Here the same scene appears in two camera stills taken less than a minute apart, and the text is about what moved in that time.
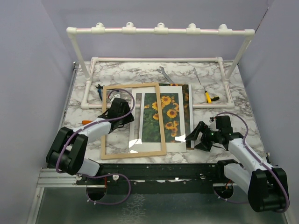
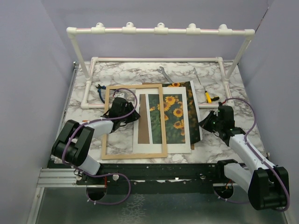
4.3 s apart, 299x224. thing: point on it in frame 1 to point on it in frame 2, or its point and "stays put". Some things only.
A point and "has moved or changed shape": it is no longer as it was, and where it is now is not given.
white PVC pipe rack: (223, 30) stays put
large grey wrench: (162, 71) stays put
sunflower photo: (171, 116) has moved or changed shape
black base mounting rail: (156, 178) stays put
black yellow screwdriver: (215, 98) stays put
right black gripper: (204, 145) to (205, 123)
